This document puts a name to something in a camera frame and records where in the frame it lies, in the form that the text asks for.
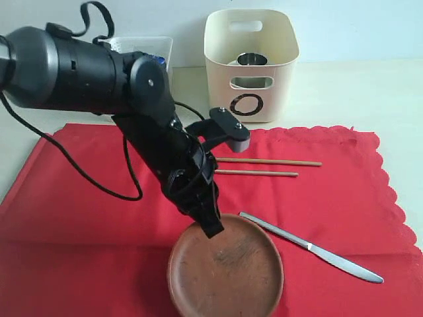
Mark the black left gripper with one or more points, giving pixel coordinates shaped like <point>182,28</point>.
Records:
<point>192,189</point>

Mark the brown wooden plate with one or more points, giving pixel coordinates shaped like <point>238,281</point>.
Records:
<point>238,272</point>

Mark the wooden chopstick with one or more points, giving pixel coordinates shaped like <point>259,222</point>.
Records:
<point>257,173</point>
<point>269,161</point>

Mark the silver table knife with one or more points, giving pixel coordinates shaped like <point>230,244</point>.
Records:
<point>328,257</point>

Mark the stainless steel cup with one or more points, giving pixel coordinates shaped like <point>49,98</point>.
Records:
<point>250,59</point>

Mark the white blue packet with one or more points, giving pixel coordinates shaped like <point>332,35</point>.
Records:
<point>157,59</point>

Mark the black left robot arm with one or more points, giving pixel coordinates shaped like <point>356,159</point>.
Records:
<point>42,71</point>

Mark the red scalloped table cloth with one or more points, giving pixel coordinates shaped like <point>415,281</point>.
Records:
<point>68,249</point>

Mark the cream plastic bin with circle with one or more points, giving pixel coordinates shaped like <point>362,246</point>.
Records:
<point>231,32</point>

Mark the white perforated plastic basket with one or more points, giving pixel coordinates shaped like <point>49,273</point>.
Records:
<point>160,46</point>

